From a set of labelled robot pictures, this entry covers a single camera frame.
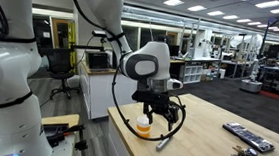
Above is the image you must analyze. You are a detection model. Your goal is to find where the background white robot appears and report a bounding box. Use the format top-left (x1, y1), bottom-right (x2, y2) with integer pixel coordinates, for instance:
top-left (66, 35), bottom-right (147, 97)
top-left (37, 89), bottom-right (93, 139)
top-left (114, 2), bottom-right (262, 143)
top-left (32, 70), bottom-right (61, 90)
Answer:
top-left (240, 34), bottom-right (263, 93)

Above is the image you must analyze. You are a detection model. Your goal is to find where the white cabinet wooden top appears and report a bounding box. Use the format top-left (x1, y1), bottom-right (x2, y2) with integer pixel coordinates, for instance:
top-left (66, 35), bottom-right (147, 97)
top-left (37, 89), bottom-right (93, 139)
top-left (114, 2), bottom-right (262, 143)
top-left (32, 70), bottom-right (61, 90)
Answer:
top-left (78, 62), bottom-right (137, 120)

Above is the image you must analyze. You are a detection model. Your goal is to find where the grey black marker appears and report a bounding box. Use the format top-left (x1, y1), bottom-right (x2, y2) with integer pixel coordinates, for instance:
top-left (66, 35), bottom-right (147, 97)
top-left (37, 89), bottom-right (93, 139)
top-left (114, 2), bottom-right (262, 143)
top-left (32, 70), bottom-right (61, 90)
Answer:
top-left (156, 137), bottom-right (171, 152)

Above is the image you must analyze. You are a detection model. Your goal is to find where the white shelf cabinet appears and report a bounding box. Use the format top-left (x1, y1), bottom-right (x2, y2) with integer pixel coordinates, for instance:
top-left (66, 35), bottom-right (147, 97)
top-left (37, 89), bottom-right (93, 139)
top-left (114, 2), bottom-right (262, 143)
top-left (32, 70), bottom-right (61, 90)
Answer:
top-left (179, 64), bottom-right (203, 85)

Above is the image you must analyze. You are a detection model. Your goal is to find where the black remote control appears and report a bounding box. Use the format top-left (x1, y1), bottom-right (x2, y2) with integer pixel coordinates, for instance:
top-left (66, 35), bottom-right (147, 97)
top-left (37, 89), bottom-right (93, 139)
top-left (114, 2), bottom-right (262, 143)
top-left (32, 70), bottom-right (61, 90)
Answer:
top-left (223, 122), bottom-right (275, 153)

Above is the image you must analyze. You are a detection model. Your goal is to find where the orange white plastic cup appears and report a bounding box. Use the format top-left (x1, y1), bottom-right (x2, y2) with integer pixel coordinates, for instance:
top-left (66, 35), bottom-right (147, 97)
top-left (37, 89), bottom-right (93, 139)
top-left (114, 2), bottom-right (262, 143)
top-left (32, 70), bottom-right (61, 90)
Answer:
top-left (136, 115), bottom-right (151, 138)

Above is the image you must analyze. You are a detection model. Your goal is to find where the black clamp tool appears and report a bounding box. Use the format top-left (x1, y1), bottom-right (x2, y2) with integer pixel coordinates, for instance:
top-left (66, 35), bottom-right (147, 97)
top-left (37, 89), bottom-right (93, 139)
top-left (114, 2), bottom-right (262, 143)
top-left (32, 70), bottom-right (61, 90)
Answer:
top-left (42, 123), bottom-right (85, 147)

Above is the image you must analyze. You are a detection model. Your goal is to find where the black office chair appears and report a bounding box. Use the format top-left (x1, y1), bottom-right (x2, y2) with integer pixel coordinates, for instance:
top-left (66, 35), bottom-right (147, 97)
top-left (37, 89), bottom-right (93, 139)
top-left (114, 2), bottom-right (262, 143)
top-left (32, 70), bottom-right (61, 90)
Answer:
top-left (46, 48), bottom-right (75, 99)

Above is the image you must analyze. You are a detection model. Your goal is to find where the black monitor on cabinet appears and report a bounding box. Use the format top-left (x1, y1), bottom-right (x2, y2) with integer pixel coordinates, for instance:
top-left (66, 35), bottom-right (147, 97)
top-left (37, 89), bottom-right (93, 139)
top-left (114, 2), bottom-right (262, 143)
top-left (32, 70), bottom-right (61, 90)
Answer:
top-left (86, 51), bottom-right (109, 70)

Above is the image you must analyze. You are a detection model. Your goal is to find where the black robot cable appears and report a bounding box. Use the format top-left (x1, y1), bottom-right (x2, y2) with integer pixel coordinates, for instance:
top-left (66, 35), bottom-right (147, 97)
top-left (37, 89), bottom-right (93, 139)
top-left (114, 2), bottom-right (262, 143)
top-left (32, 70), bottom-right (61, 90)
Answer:
top-left (107, 52), bottom-right (191, 145)

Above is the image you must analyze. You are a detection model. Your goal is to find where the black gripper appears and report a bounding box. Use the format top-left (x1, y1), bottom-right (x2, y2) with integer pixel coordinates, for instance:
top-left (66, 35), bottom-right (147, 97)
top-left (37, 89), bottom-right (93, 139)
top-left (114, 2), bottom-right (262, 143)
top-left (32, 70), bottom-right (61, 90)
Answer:
top-left (132, 91), bottom-right (179, 132)

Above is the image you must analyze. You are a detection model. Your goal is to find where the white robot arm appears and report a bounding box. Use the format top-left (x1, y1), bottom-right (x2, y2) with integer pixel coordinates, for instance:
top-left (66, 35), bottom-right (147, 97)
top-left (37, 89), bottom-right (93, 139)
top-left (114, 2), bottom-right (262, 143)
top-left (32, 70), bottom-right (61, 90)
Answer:
top-left (0, 0), bottom-right (183, 156)

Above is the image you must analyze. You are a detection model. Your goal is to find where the small wooden side table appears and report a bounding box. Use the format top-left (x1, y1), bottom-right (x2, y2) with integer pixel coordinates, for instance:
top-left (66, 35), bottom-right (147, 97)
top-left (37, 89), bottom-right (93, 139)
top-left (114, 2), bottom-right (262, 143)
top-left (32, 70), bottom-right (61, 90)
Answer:
top-left (42, 114), bottom-right (79, 127)

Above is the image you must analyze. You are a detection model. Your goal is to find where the black camera on stand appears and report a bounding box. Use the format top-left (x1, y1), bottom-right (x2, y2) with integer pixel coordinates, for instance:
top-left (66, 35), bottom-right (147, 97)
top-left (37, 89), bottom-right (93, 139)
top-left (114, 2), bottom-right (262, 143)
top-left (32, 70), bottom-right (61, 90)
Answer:
top-left (92, 30), bottom-right (107, 38)

